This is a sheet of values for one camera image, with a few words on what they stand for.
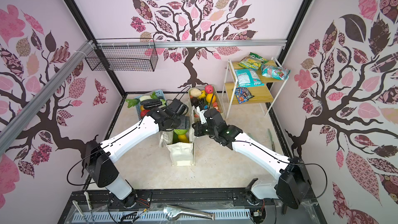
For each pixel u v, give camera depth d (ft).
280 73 2.49
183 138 2.95
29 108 1.82
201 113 2.25
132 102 3.31
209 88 3.61
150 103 3.39
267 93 3.24
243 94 3.14
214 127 1.88
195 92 3.55
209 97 3.51
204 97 3.61
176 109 2.03
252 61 2.81
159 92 3.70
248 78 2.54
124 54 3.11
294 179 1.30
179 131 2.64
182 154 2.37
